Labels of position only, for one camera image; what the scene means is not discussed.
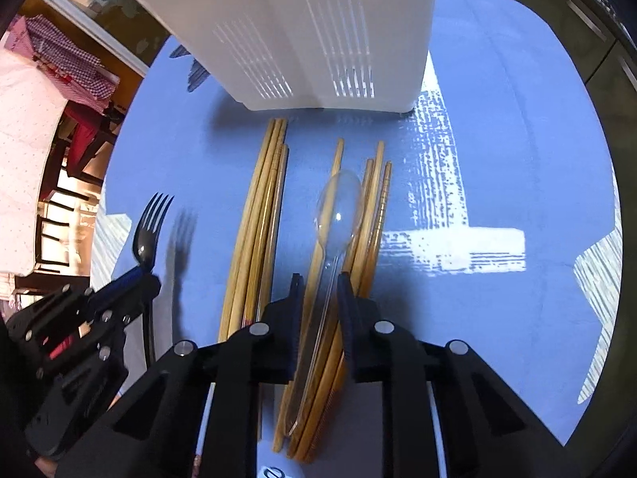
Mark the black plastic fork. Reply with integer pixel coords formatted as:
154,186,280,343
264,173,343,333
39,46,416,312
133,192,174,368

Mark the clear plastic spoon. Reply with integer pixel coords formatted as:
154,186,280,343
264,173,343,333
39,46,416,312
285,170,361,436

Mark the wooden chopstick far left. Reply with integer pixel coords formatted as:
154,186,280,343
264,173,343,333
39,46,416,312
217,118,277,343

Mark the dark wooden chair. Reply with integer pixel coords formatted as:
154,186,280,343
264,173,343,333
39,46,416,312
14,102,125,296

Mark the wooden chopstick under spoon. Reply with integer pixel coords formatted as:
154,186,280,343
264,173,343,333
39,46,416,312
271,138,346,454

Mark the wooden chopstick right outer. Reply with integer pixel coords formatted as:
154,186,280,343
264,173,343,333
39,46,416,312
298,160,393,463

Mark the wooden chopstick right inner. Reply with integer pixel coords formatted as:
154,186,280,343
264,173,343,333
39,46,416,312
286,159,375,445

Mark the blue round tablecloth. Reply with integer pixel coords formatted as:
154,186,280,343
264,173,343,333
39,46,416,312
91,0,621,441

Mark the wooden chopstick right middle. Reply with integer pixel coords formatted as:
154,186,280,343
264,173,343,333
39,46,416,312
292,140,387,459

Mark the red checkered cloth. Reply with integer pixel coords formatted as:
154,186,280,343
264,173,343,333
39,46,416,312
26,15,119,100

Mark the white plastic utensil holder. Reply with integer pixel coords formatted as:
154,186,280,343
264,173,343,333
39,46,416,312
137,0,434,114

